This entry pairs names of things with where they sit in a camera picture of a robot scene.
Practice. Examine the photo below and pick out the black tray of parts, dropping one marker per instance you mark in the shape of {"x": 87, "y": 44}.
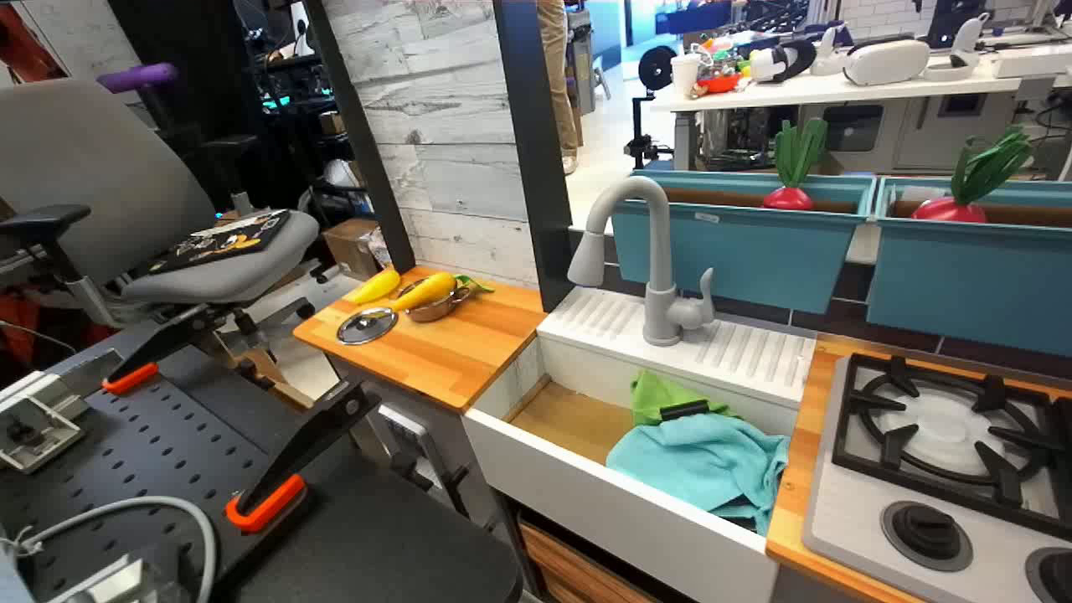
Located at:
{"x": 219, "y": 243}

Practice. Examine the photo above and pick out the small yellow toy squash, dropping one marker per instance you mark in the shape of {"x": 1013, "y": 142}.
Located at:
{"x": 378, "y": 286}

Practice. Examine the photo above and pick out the white toy stove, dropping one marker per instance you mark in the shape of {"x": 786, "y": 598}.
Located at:
{"x": 860, "y": 523}

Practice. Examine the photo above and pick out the purple roll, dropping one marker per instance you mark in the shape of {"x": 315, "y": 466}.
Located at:
{"x": 135, "y": 78}

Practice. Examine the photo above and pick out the round metal lid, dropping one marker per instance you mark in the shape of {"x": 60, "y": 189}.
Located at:
{"x": 368, "y": 326}

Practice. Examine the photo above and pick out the cardboard box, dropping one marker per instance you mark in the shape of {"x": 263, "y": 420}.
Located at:
{"x": 356, "y": 245}

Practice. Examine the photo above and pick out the brown toy spoon with greens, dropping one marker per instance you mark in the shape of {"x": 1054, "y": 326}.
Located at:
{"x": 436, "y": 306}

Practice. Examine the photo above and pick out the white toy sink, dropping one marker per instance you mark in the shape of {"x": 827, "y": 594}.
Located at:
{"x": 581, "y": 492}

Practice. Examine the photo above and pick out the grey toy faucet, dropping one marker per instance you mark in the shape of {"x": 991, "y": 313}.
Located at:
{"x": 659, "y": 264}

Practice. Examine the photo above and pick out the white oblong device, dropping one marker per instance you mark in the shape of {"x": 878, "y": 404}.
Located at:
{"x": 885, "y": 61}

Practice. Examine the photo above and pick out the red toy radish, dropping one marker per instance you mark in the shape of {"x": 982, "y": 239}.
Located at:
{"x": 793, "y": 178}
{"x": 972, "y": 184}

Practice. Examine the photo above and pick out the white background table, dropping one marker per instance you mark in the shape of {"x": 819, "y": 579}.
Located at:
{"x": 827, "y": 91}

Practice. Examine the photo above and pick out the grey electronics box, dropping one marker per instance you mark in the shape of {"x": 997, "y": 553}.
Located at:
{"x": 34, "y": 431}

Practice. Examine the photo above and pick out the black stove knob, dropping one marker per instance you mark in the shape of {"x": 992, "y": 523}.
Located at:
{"x": 926, "y": 534}
{"x": 1054, "y": 575}

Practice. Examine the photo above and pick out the teal cloth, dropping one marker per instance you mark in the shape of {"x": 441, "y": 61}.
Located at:
{"x": 706, "y": 464}

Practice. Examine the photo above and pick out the black stove grate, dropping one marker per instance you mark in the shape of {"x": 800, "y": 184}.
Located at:
{"x": 892, "y": 439}

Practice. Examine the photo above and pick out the black slanted beam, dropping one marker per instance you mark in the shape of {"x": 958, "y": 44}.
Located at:
{"x": 356, "y": 136}

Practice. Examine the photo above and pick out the wooden drawer front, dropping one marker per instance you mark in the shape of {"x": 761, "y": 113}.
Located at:
{"x": 572, "y": 571}

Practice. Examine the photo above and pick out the teal planter box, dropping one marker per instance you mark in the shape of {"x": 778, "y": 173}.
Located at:
{"x": 738, "y": 254}
{"x": 972, "y": 279}

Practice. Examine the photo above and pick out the long yellow toy corn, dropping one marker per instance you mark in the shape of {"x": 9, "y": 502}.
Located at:
{"x": 428, "y": 289}

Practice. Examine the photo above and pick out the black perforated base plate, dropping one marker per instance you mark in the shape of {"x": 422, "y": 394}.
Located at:
{"x": 356, "y": 547}

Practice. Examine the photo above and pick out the grey office chair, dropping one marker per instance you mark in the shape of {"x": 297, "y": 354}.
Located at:
{"x": 87, "y": 170}

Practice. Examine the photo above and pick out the black filament spool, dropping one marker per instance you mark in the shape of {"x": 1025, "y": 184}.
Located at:
{"x": 659, "y": 68}

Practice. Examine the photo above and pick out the black vertical post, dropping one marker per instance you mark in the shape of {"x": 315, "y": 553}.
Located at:
{"x": 537, "y": 154}

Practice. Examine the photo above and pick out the wooden counter under stove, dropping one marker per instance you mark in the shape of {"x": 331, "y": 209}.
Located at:
{"x": 800, "y": 479}

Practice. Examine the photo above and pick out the wooden counter board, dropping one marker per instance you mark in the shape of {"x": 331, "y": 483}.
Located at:
{"x": 447, "y": 354}

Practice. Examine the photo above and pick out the green cloth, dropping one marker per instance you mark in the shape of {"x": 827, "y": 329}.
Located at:
{"x": 653, "y": 394}

